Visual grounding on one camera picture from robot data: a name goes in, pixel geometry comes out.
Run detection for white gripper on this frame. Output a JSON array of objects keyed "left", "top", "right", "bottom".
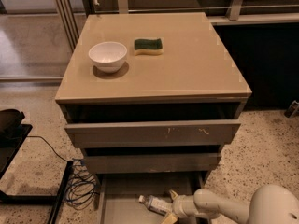
[{"left": 161, "top": 189, "right": 197, "bottom": 224}]

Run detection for clear plastic water bottle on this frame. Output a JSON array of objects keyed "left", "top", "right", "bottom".
[{"left": 138, "top": 195, "right": 172, "bottom": 216}]

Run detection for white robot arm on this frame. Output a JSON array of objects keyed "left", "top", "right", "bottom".
[{"left": 161, "top": 184, "right": 299, "bottom": 224}]

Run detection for grey middle drawer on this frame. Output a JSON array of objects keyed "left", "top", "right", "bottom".
[{"left": 84, "top": 153, "right": 221, "bottom": 174}]

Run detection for grey drawer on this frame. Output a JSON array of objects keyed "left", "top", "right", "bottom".
[
  {"left": 65, "top": 119, "right": 240, "bottom": 148},
  {"left": 84, "top": 153, "right": 221, "bottom": 174},
  {"left": 97, "top": 172, "right": 204, "bottom": 224}
]

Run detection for grey bottom drawer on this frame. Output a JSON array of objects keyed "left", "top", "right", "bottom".
[{"left": 97, "top": 172, "right": 204, "bottom": 224}]

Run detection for grey top drawer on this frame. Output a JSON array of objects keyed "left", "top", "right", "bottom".
[{"left": 65, "top": 119, "right": 240, "bottom": 148}]

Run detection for grey drawer cabinet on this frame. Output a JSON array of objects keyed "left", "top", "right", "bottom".
[{"left": 54, "top": 12, "right": 253, "bottom": 224}]

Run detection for small dark floor object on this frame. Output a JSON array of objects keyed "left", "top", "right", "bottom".
[{"left": 284, "top": 100, "right": 299, "bottom": 118}]

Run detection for white ceramic bowl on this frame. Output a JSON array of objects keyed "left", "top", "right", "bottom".
[{"left": 88, "top": 41, "right": 127, "bottom": 73}]

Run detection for green yellow sponge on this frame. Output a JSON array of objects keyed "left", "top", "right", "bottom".
[{"left": 134, "top": 38, "right": 164, "bottom": 56}]

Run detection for metal railing shelf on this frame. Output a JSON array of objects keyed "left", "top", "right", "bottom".
[{"left": 84, "top": 0, "right": 299, "bottom": 25}]

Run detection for black coiled cables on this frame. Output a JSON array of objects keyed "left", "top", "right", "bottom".
[{"left": 27, "top": 135, "right": 101, "bottom": 211}]

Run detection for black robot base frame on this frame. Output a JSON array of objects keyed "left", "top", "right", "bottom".
[{"left": 0, "top": 109, "right": 73, "bottom": 224}]

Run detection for metal window frame posts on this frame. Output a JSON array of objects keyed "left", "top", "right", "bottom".
[{"left": 54, "top": 0, "right": 79, "bottom": 51}]

